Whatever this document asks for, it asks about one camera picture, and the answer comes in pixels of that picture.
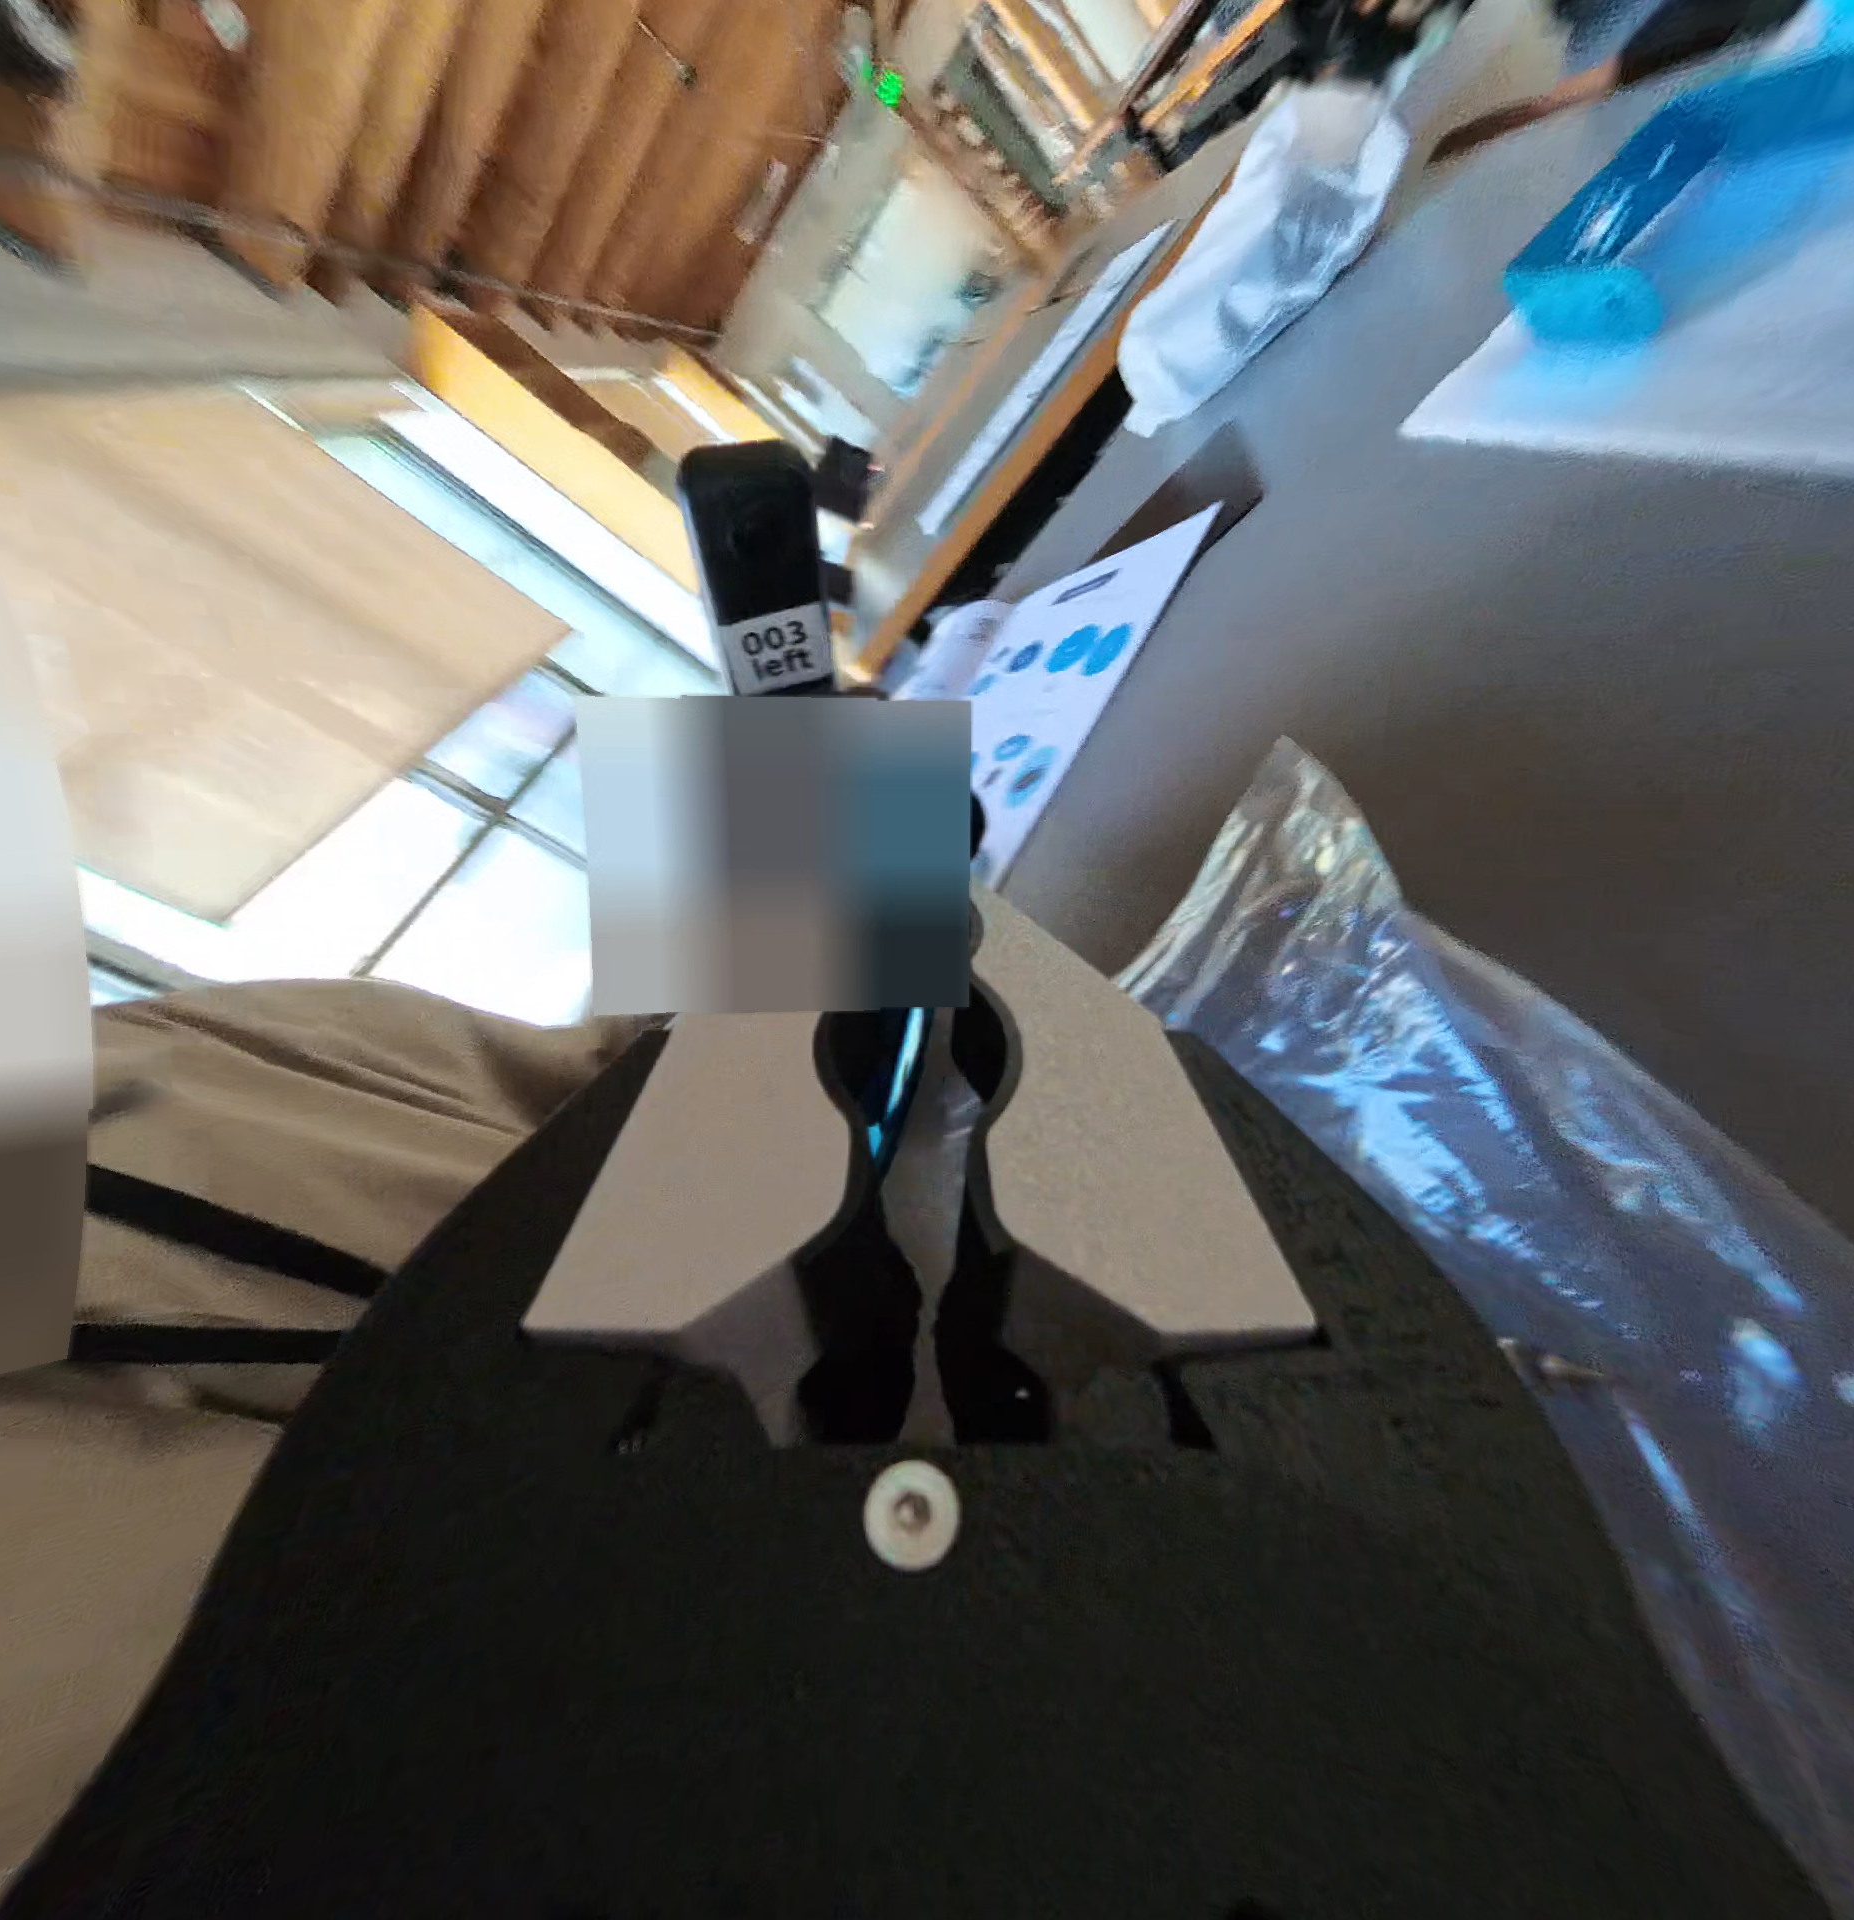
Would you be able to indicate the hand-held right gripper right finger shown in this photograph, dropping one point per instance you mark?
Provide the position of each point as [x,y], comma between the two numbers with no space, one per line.
[1138,1206]

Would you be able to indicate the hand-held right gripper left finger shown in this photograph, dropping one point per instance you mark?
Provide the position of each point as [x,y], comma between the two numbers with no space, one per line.
[690,1206]

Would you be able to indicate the blue round metal plate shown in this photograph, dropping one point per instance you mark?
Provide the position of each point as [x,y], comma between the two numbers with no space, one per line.
[894,1084]

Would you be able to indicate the small white printed sheet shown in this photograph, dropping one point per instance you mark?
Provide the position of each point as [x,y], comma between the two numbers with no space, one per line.
[951,638]

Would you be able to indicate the white instruction sheet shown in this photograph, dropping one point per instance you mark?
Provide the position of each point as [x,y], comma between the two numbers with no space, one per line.
[1076,646]

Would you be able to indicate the clear plastic bag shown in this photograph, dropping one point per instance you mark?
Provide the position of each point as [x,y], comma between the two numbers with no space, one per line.
[1471,1126]

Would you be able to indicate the large glass window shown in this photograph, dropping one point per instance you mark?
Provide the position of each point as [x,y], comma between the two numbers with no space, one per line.
[461,897]

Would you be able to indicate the green lit sign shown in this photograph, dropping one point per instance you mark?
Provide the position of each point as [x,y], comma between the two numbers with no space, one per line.
[886,79]

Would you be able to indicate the white plastic bag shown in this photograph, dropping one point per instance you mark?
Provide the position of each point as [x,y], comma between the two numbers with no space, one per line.
[1274,259]

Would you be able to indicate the white foam sheet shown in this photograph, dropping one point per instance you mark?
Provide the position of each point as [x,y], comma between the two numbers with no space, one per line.
[1693,378]

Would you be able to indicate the blue round-end metal bracket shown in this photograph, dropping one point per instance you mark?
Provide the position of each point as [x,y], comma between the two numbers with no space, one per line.
[1617,220]

